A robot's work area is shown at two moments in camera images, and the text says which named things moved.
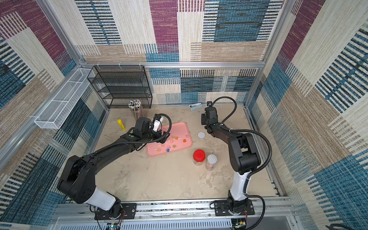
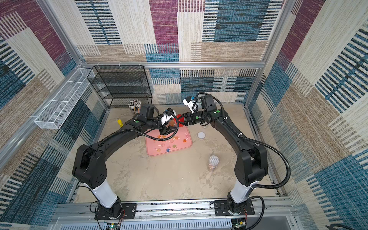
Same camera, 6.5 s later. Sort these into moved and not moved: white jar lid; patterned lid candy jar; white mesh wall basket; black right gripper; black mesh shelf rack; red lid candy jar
Moved: black right gripper; red lid candy jar
Not moved: patterned lid candy jar; white jar lid; white mesh wall basket; black mesh shelf rack
